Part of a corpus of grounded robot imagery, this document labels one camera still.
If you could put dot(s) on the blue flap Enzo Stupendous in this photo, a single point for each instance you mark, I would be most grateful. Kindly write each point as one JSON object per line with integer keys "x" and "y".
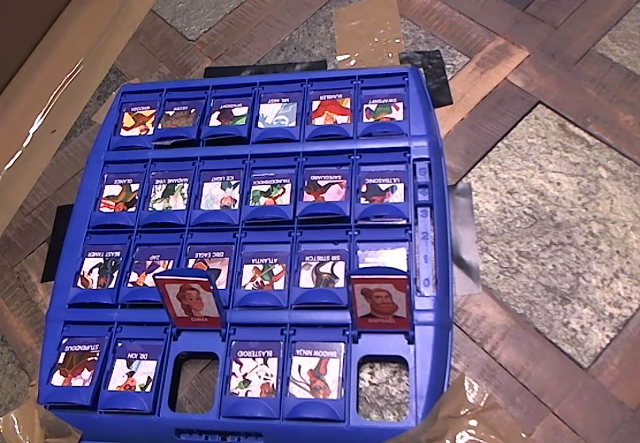
{"x": 77, "y": 363}

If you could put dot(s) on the blue flap Safeguard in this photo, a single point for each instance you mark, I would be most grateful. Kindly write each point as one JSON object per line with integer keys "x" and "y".
{"x": 325, "y": 189}

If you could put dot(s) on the blue flap Thundershock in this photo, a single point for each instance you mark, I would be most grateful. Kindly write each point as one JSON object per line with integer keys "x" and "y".
{"x": 270, "y": 192}

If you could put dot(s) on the blue flap Ultrasonic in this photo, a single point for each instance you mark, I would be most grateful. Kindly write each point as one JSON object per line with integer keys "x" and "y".
{"x": 382, "y": 190}

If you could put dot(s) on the blue flap Sir Stretch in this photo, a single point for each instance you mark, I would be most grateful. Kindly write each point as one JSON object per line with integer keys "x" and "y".
{"x": 322, "y": 273}

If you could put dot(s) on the blue flap glossy blank card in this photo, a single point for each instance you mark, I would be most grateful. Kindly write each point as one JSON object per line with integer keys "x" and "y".
{"x": 382, "y": 258}

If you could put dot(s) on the blue flap Atlantia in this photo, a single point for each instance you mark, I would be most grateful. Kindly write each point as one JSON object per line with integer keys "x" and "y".
{"x": 262, "y": 273}

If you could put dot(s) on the blue flap Rumbler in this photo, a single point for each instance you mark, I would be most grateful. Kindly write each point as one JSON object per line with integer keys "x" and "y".
{"x": 330, "y": 110}

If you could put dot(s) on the blue flap Mr Frost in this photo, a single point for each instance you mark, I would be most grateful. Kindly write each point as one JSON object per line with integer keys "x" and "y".
{"x": 277, "y": 113}

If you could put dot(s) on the blue flap Ice Light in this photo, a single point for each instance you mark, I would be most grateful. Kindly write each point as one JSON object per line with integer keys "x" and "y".
{"x": 220, "y": 193}

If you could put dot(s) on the blue flap Swapshift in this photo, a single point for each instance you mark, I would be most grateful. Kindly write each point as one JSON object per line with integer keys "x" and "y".
{"x": 382, "y": 110}

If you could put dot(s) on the blue flap Eric Eagle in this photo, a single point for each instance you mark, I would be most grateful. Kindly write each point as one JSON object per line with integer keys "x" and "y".
{"x": 215, "y": 255}

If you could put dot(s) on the blue flap red Raphael card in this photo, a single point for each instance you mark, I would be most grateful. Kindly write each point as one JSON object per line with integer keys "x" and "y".
{"x": 382, "y": 303}

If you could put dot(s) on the blue flap dark green figure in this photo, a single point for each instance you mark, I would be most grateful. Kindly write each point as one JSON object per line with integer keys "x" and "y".
{"x": 227, "y": 115}

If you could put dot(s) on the black tape piece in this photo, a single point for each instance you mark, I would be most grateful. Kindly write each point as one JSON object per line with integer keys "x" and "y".
{"x": 56, "y": 248}
{"x": 260, "y": 69}
{"x": 432, "y": 75}

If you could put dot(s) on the glossy dark tape piece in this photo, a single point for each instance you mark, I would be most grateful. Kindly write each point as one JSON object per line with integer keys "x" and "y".
{"x": 465, "y": 233}

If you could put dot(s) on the blue flap Madame Vine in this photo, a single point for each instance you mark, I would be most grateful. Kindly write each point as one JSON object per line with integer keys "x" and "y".
{"x": 168, "y": 194}

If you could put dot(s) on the blue Guess Who game board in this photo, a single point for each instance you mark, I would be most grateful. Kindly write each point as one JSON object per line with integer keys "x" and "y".
{"x": 425, "y": 323}

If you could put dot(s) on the blue flap red Emma card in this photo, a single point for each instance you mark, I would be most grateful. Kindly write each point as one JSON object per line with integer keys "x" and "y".
{"x": 192, "y": 300}

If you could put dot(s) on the blue flap Gecko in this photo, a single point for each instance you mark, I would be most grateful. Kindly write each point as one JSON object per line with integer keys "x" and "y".
{"x": 177, "y": 118}

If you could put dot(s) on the blue flap Shadow Ninja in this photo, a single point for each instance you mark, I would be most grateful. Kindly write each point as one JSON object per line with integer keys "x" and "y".
{"x": 316, "y": 370}

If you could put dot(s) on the blue flap Blasteroid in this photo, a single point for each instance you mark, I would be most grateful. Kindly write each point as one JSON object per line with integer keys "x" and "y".
{"x": 254, "y": 370}

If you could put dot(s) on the brown packing tape patch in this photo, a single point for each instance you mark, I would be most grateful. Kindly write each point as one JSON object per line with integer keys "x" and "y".
{"x": 367, "y": 28}

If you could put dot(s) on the blue flap Zap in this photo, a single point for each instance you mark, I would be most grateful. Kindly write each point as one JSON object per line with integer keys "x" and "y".
{"x": 145, "y": 263}

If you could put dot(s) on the blue flap yellow red figure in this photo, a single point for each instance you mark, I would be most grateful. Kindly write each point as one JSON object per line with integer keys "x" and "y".
{"x": 137, "y": 120}

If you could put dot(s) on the blue flap Glance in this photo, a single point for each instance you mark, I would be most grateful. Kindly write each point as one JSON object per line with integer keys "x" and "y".
{"x": 119, "y": 195}

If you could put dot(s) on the blue flap Beast Tamer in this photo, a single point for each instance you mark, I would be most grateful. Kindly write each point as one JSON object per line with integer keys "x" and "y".
{"x": 100, "y": 268}

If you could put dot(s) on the blue flap Dr Ion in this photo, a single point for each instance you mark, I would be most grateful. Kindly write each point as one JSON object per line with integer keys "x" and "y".
{"x": 134, "y": 368}

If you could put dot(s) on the crumpled brown packing tape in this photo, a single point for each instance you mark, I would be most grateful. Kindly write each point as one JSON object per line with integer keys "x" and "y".
{"x": 30, "y": 425}
{"x": 465, "y": 418}

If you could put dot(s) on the brown cardboard wall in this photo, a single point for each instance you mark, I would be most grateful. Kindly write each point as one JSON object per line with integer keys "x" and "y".
{"x": 30, "y": 3}

